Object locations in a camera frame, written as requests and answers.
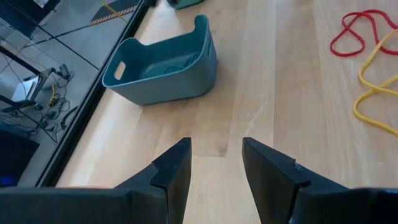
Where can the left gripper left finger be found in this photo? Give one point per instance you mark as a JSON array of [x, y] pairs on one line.
[[168, 186]]

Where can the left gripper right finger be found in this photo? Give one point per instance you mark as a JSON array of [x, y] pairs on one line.
[[273, 186]]

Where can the yellow rubber band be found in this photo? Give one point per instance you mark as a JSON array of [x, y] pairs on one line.
[[360, 73]]

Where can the red rubber band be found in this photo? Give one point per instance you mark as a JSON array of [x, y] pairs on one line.
[[346, 55]]

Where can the blue-grey plastic basket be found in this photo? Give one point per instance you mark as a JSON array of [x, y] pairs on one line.
[[161, 90]]

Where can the black box with blue light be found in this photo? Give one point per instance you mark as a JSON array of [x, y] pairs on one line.
[[15, 155]]

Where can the black mat with striped edge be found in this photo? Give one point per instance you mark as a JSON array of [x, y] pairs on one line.
[[112, 14]]

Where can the green plastic basket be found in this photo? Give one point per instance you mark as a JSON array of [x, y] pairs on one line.
[[186, 3]]

